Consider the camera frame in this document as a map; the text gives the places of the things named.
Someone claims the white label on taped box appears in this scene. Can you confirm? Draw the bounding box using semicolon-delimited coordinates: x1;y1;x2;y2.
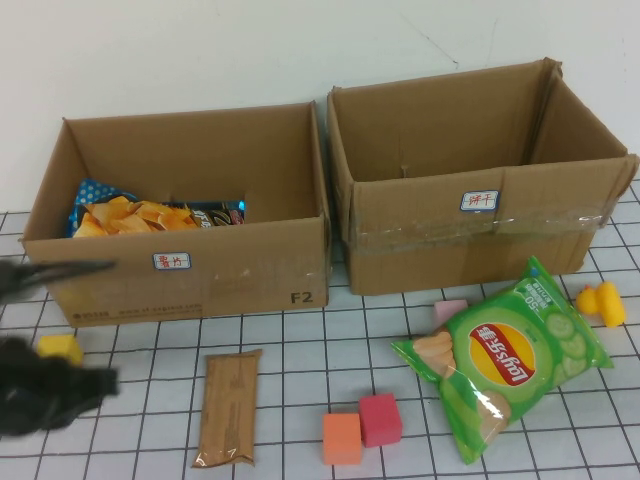
460;189;501;215

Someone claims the yellow foam cube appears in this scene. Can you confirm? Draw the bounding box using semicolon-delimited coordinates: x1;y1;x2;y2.
37;334;85;367

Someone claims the cardboard box with F2 print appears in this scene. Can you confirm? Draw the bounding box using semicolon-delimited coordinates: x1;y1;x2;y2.
19;101;332;329

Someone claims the blue polka dot chip bag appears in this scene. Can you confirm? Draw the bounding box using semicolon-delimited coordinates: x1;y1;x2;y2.
66;178;246;239

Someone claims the yellow rubber duck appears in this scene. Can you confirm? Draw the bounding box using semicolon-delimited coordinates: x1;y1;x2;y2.
575;281;627;329

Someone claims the cardboard box with clear tape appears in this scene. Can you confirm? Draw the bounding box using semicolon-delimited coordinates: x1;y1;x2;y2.
325;58;640;296

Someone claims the brown cracker packet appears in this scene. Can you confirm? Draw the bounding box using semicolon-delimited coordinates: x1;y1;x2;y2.
191;348;264;469

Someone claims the orange foam cube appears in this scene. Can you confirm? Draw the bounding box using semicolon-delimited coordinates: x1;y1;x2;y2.
322;412;363;466

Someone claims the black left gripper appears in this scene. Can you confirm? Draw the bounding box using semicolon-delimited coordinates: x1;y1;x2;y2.
0;258;120;437

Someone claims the red foam cube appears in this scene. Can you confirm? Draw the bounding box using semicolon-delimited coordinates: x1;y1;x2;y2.
358;392;404;448

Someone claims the pink foam cube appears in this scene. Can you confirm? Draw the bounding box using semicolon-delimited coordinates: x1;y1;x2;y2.
433;299;469;329

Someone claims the white label on F2 box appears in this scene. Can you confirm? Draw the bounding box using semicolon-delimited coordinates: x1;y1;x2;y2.
152;251;192;272

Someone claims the green Lay's chip bag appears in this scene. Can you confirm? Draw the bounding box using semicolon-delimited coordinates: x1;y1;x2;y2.
390;255;615;466

